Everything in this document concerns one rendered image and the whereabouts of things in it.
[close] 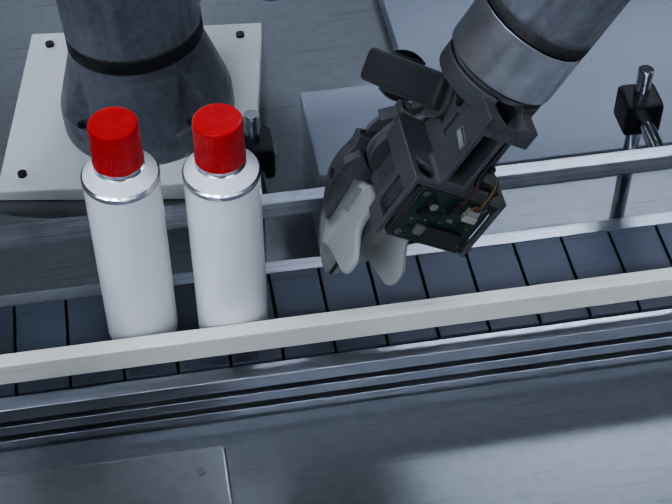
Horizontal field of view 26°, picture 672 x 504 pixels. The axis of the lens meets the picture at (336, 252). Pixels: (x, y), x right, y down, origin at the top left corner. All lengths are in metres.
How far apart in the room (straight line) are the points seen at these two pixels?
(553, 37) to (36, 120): 0.58
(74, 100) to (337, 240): 0.34
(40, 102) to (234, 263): 0.40
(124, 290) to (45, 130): 0.32
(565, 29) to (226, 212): 0.25
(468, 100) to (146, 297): 0.27
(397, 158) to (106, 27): 0.33
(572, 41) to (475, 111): 0.07
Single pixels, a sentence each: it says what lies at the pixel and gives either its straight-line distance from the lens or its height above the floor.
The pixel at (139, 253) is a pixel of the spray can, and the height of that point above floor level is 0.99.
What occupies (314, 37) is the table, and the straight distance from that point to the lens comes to 1.40.
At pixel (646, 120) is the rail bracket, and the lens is 1.14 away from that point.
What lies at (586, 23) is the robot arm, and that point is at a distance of 0.88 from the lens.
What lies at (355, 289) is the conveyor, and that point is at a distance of 1.10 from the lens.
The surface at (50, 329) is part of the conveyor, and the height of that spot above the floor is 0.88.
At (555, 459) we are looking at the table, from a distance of 1.08.
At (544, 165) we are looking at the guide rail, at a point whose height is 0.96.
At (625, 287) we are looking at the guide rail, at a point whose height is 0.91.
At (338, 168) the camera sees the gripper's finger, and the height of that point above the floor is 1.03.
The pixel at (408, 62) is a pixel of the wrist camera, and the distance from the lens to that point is 0.99.
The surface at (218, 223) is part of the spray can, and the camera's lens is 0.96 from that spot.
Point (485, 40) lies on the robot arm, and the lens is 0.89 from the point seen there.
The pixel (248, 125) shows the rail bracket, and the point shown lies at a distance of 1.07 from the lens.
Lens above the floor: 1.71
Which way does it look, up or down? 47 degrees down
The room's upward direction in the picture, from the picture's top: straight up
